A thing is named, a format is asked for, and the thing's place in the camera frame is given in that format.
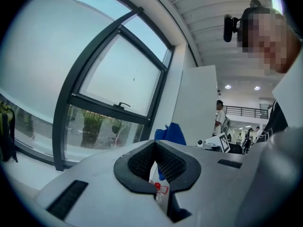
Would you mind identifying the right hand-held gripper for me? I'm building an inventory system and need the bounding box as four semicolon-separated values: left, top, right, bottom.
197;132;232;154

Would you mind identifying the black balcony railing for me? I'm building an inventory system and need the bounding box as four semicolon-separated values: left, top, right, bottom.
222;105;269;120

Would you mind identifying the person's white and black top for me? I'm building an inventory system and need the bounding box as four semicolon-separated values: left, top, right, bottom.
256;53;303;144

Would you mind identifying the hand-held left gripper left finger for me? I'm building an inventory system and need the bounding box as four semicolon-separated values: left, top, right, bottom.
35;140;171;227

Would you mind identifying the person's head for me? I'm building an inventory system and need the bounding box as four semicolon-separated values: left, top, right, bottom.
236;6;302;76

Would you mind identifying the blue cloth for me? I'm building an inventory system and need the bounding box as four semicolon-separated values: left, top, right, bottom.
149;122;187;210

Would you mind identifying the black window frame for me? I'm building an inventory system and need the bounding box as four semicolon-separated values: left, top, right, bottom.
14;0;176;172

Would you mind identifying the white partition board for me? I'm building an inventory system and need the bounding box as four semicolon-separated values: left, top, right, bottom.
170;64;218;147

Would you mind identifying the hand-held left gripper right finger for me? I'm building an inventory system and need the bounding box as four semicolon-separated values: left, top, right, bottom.
154;140;269;227

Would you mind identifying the window glass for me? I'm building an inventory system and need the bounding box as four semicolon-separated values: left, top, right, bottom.
0;0;175;163

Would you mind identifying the black office chair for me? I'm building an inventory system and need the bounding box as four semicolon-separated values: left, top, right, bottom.
227;143;244;155

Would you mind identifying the white window sill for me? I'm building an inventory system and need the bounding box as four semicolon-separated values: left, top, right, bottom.
0;148;76;200

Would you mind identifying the black head-mounted camera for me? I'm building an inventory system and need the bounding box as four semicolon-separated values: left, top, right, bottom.
223;0;261;43

